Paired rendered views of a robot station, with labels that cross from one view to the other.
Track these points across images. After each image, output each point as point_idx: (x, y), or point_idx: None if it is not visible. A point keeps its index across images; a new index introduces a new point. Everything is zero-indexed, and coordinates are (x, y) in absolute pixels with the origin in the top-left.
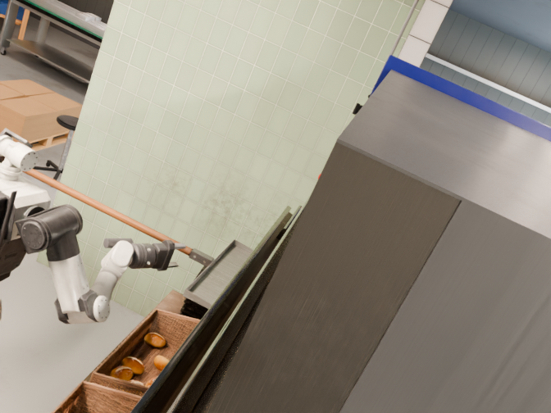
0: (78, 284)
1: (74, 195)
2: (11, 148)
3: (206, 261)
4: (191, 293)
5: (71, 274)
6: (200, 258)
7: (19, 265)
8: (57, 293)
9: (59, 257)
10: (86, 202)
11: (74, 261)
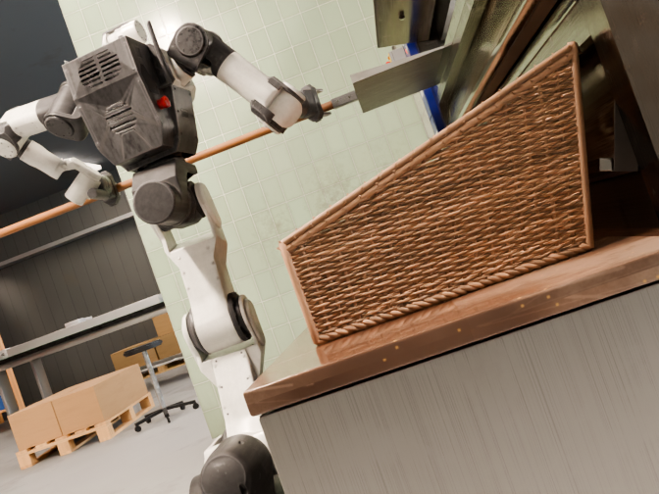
0: (257, 70)
1: (196, 156)
2: (119, 31)
3: (350, 95)
4: (357, 74)
5: (244, 63)
6: (343, 97)
7: (198, 140)
8: (247, 91)
9: (224, 55)
10: (212, 151)
11: (238, 55)
